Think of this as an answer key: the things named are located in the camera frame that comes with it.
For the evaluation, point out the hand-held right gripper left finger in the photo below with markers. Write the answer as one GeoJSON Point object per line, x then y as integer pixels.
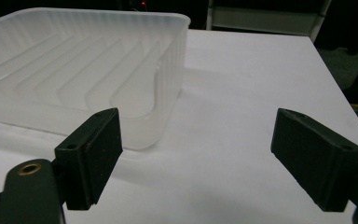
{"type": "Point", "coordinates": [90, 158]}

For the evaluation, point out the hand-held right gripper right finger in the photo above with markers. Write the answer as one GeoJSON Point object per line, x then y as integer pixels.
{"type": "Point", "coordinates": [317, 155]}

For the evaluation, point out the white metal frame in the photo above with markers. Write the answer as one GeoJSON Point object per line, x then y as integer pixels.
{"type": "Point", "coordinates": [265, 18]}

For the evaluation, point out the translucent white plastic container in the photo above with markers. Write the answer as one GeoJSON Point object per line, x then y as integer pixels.
{"type": "Point", "coordinates": [84, 71]}

